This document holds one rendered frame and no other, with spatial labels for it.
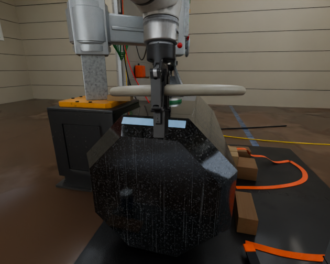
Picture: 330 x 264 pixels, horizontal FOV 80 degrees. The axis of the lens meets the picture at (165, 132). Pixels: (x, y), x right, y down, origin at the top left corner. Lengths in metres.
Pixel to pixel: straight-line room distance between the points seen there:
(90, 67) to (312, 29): 5.90
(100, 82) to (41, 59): 6.62
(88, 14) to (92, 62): 0.34
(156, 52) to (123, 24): 1.40
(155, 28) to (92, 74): 1.35
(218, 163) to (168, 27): 0.63
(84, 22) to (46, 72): 6.58
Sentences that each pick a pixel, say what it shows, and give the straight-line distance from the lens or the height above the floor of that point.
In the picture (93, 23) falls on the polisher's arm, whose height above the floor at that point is 1.37.
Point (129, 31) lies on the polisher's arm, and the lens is 1.90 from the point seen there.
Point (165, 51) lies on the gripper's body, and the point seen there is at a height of 1.08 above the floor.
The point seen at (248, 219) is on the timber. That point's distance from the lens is 1.46.
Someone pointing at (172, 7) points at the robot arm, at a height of 1.17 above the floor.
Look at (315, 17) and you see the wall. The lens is 6.81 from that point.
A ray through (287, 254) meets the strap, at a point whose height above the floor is 0.02.
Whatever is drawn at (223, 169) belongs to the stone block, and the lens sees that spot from 0.94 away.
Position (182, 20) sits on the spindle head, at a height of 1.31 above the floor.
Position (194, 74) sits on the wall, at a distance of 6.20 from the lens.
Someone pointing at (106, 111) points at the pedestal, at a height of 0.73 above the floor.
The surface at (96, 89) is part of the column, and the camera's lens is 1.83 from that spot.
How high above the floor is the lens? 1.04
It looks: 18 degrees down
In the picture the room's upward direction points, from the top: straight up
